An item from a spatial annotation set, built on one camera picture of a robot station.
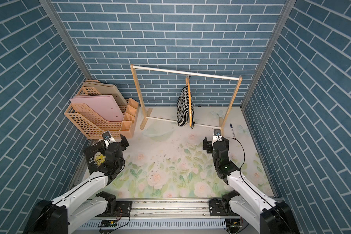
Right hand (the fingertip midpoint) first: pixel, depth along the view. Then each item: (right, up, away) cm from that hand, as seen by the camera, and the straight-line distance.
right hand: (215, 138), depth 83 cm
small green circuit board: (-55, -41, -12) cm, 70 cm away
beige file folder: (-70, +31, +10) cm, 77 cm away
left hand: (-56, +1, -2) cm, 56 cm away
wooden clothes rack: (-47, +12, +28) cm, 56 cm away
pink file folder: (-69, +20, +8) cm, 72 cm away
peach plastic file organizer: (-73, +7, +6) cm, 74 cm away
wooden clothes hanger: (-15, +39, +27) cm, 50 cm away
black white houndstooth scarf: (-19, +18, +3) cm, 26 cm away
